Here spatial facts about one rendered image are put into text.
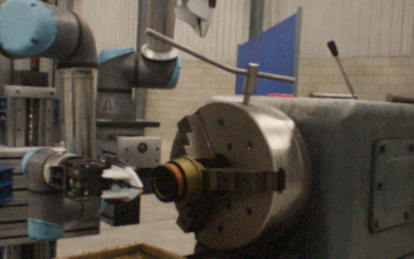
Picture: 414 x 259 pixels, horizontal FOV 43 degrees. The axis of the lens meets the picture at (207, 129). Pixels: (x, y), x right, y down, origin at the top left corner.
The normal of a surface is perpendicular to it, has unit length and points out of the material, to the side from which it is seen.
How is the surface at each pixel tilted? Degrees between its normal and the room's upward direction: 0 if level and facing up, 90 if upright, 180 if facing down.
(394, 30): 90
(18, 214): 90
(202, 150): 57
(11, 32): 89
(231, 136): 90
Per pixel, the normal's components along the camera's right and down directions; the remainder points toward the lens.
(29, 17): -0.29, 0.03
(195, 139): 0.62, -0.48
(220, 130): -0.71, 0.00
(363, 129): 0.70, 0.06
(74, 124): -0.05, 0.02
